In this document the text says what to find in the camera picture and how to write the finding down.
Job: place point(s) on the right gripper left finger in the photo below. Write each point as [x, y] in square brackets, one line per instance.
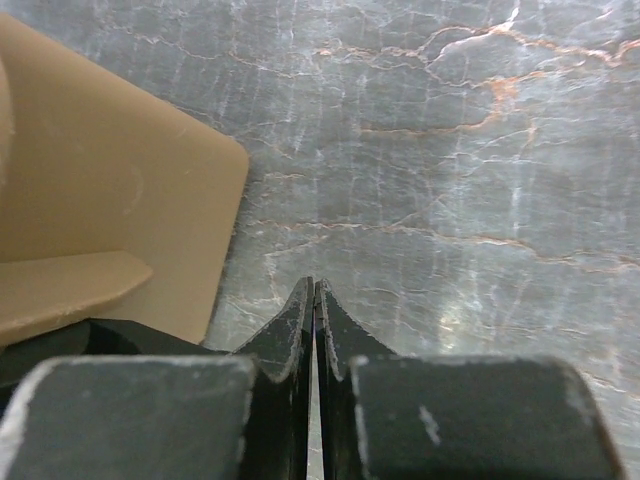
[113, 399]

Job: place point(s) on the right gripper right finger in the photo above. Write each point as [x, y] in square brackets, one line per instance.
[388, 416]

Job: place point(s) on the tan plastic tool box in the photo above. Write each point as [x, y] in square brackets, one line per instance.
[116, 211]

